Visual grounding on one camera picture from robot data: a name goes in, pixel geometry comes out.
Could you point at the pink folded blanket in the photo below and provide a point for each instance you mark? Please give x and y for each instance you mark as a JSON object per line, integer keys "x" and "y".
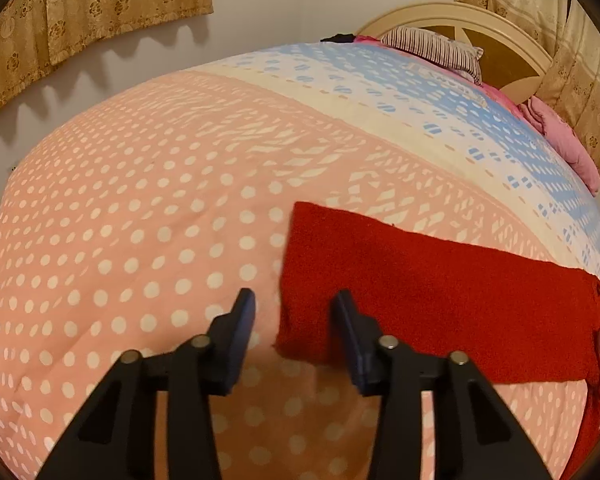
{"x": 561, "y": 137}

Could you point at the black item behind bed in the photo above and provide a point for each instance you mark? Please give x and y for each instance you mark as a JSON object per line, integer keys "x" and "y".
{"x": 340, "y": 39}

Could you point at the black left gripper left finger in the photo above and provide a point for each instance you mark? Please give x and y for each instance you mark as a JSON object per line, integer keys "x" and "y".
{"x": 112, "y": 436}

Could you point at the pink blue dotted bedspread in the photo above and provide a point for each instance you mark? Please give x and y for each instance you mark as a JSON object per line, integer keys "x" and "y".
{"x": 136, "y": 223}

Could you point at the striped grey pillow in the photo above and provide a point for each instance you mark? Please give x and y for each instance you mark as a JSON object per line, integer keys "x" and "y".
{"x": 437, "y": 49}

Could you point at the red knitted sweater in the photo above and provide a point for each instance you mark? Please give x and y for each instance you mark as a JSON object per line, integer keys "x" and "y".
{"x": 520, "y": 320}

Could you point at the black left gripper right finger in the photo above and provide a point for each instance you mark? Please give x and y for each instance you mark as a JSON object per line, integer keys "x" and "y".
{"x": 475, "y": 434}

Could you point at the cream round wooden headboard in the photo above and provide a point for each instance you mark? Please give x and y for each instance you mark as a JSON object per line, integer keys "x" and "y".
{"x": 512, "y": 61}

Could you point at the beige floral curtain right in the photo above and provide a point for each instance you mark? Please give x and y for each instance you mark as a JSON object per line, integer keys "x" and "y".
{"x": 571, "y": 86}

